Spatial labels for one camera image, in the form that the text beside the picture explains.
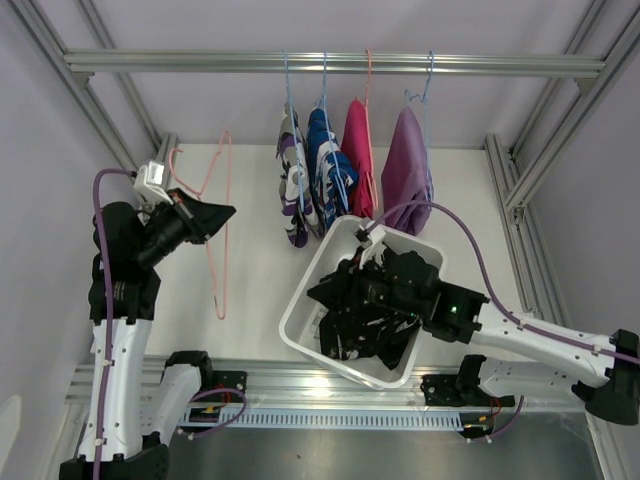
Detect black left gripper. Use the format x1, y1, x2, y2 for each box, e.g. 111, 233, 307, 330
135, 187, 235, 267

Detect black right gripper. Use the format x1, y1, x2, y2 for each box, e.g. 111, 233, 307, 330
306, 246, 423, 319

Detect black white patterned trousers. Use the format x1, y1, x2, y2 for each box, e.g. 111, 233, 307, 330
319, 244, 428, 370

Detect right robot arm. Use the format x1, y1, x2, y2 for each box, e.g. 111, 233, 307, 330
307, 248, 639, 426

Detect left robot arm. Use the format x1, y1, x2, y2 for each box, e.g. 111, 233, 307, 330
58, 188, 236, 479

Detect purple camouflage trousers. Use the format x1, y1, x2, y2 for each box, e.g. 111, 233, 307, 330
276, 103, 319, 248

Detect blue white patterned trousers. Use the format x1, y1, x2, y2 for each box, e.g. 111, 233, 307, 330
306, 107, 358, 231

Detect lilac purple trousers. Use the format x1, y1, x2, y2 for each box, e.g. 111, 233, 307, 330
381, 107, 433, 235

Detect magenta trousers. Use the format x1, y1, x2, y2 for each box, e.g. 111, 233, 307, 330
341, 99, 378, 218

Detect white plastic basket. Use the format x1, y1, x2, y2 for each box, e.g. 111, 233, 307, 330
279, 216, 447, 390

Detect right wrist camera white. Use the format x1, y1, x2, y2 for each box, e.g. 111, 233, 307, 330
352, 222, 386, 270

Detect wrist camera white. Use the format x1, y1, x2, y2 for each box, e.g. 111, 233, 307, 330
352, 222, 386, 270
134, 161, 172, 204

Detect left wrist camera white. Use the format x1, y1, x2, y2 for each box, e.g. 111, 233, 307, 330
134, 161, 172, 204

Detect left aluminium frame post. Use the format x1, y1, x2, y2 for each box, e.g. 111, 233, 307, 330
8, 1, 179, 169

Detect aluminium frame post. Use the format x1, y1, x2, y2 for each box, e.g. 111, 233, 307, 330
484, 1, 639, 326
8, 1, 179, 169

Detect front aluminium rail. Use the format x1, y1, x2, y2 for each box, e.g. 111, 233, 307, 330
65, 361, 584, 412

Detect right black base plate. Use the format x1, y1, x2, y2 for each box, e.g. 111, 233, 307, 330
420, 374, 516, 408

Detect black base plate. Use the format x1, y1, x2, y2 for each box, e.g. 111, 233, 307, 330
420, 374, 516, 408
200, 370, 248, 404

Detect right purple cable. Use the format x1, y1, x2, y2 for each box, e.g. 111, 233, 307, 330
359, 200, 640, 441

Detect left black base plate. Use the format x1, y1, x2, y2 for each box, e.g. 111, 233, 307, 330
200, 370, 248, 404

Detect slotted cable duct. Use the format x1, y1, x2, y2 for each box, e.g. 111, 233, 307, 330
178, 406, 463, 432

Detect right aluminium frame post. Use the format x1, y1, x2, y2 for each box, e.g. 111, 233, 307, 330
484, 1, 639, 326

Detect aluminium hanging rail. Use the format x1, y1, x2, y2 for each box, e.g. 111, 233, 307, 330
63, 49, 606, 79

